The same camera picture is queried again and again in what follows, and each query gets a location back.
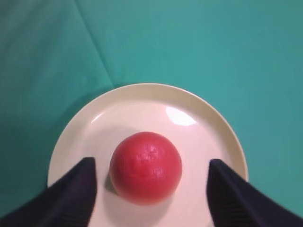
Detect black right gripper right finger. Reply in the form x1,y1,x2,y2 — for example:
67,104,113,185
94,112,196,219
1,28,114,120
206,159,303,227

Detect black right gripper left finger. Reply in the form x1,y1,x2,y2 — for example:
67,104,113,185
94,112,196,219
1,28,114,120
0,157,97,227

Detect red peach fruit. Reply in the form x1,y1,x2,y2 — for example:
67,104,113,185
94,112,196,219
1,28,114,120
109,131,183,205

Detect pale yellow plastic plate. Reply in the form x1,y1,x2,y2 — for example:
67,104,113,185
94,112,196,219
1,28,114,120
48,83,248,227

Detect green table cloth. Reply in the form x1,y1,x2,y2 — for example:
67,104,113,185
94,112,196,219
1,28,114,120
0,0,303,215

